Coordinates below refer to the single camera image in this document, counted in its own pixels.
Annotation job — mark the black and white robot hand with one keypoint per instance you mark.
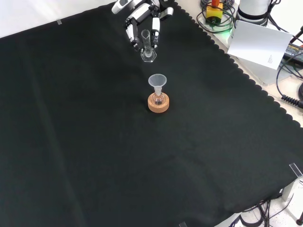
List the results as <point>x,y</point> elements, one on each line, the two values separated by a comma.
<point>142,10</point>

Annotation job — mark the clear glass graduated cylinder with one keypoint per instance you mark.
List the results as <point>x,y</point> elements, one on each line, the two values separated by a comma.
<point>148,55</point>

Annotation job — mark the clear round-bottom flask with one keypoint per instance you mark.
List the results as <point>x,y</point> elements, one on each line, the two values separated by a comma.
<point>158,99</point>

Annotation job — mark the clear plastic funnel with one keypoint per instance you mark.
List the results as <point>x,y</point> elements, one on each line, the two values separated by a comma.
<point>157,81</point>

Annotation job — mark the yellow stop button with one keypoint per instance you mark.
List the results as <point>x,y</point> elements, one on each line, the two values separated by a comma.
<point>214,13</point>

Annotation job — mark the grey tape piece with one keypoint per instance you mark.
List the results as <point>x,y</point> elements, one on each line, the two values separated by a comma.
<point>59,22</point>

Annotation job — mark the pale board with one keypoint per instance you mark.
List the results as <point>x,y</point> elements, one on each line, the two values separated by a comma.
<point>258,43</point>

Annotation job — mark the white box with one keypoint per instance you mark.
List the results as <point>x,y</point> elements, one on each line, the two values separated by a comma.
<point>260,72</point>

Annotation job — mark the black bench cloth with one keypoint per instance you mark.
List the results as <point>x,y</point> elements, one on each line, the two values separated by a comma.
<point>94,142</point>

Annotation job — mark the black power adapter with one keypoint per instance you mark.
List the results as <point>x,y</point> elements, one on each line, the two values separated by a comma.
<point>293,52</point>

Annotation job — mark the clear tape strip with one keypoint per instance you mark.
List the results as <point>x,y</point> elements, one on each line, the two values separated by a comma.
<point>183,224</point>
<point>296,169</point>

